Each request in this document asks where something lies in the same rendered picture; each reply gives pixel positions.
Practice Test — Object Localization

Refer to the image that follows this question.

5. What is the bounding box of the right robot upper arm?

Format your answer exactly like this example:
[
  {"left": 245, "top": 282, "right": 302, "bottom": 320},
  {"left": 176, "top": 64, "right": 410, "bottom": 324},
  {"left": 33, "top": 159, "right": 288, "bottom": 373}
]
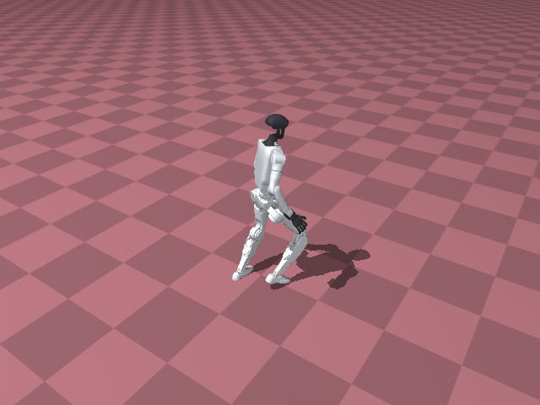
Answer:
[{"left": 267, "top": 150, "right": 286, "bottom": 196}]

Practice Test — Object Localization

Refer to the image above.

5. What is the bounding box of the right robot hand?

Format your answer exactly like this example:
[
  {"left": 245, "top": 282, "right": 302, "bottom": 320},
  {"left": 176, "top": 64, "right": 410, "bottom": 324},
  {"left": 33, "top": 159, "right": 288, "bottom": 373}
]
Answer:
[{"left": 283, "top": 209, "right": 307, "bottom": 234}]

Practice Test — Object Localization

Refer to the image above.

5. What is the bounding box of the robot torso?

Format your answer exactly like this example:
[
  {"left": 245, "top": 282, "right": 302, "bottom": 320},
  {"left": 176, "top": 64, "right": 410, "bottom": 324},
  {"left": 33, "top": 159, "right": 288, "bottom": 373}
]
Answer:
[{"left": 255, "top": 139, "right": 284, "bottom": 213}]

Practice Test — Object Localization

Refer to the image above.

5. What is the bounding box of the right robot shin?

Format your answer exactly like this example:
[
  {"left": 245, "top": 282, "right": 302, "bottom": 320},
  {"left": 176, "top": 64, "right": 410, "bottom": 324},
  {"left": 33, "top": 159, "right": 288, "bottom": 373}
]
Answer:
[{"left": 273, "top": 235, "right": 308, "bottom": 278}]

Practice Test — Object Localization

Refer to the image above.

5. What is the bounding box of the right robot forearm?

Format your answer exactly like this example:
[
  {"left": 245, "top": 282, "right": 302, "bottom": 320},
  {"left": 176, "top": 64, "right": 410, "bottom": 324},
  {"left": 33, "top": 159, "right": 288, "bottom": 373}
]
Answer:
[{"left": 273, "top": 186, "right": 294, "bottom": 217}]

